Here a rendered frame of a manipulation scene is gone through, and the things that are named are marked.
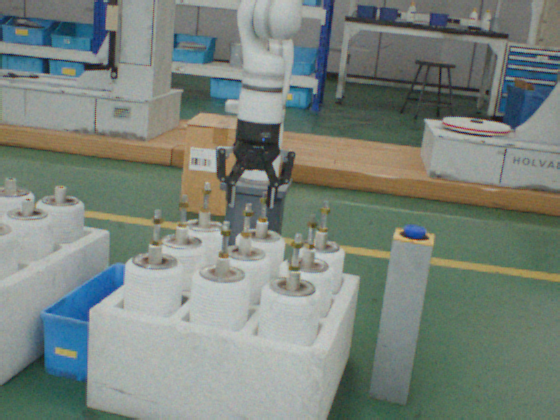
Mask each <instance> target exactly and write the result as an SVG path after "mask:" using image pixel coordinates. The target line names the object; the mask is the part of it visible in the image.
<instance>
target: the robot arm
mask: <svg viewBox="0 0 560 420"><path fill-rule="evenodd" d="M304 1H305V0H241V3H240V5H239V8H238V13H237V21H238V28H239V32H240V37H241V67H242V69H243V73H242V83H241V87H242V88H241V95H240V100H228V101H227V102H226V106H225V111H227V112H232V113H238V117H237V126H236V136H235V141H234V143H233V144H232V146H229V147H222V146H220V145H218V146H217V147H216V172H217V178H218V179H219V180H220V182H224V183H226V184H227V187H226V197H225V199H226V202H227V203H229V205H230V207H235V199H236V190H237V187H236V186H235V184H236V183H237V182H238V181H240V182H244V183H248V184H252V185H262V186H268V190H267V199H266V206H267V207H268V208H272V207H273V204H274V205H275V203H277V194H278V188H279V187H280V186H281V185H283V184H288V183H289V182H290V179H291V174H292V167H293V162H294V159H295V152H294V151H292V150H290V149H287V150H282V132H283V123H284V113H285V106H286V100H287V97H288V93H289V87H290V80H291V74H292V63H293V56H294V47H293V42H292V38H293V37H294V36H295V35H296V34H297V32H298V31H299V30H300V28H301V25H302V2H304ZM231 152H233V154H234V156H235V157H236V159H237V161H235V163H234V165H233V166H232V170H231V172H230V174H229V176H228V175H226V160H228V159H229V157H230V153H231ZM280 159H281V160H282V170H281V173H280V177H278V176H279V167H280ZM238 164H239V165H238Z"/></svg>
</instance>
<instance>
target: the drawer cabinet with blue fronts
mask: <svg viewBox="0 0 560 420"><path fill-rule="evenodd" d="M496 61H497V55H495V60H494V65H493V70H492V75H491V80H490V90H489V96H490V91H491V86H492V81H493V76H494V71H495V65H496ZM559 73H560V49H559V48H551V47H543V46H534V45H525V44H516V43H508V42H507V44H506V49H505V54H504V59H503V64H502V69H501V74H500V79H499V89H498V94H497V99H496V104H495V108H494V114H493V116H491V119H492V120H493V121H495V122H499V123H503V118H504V113H505V106H506V101H507V95H508V90H507V85H515V78H517V79H521V80H525V81H527V84H529V85H533V86H535V87H541V88H550V89H554V87H556V85H557V82H558V78H559Z"/></svg>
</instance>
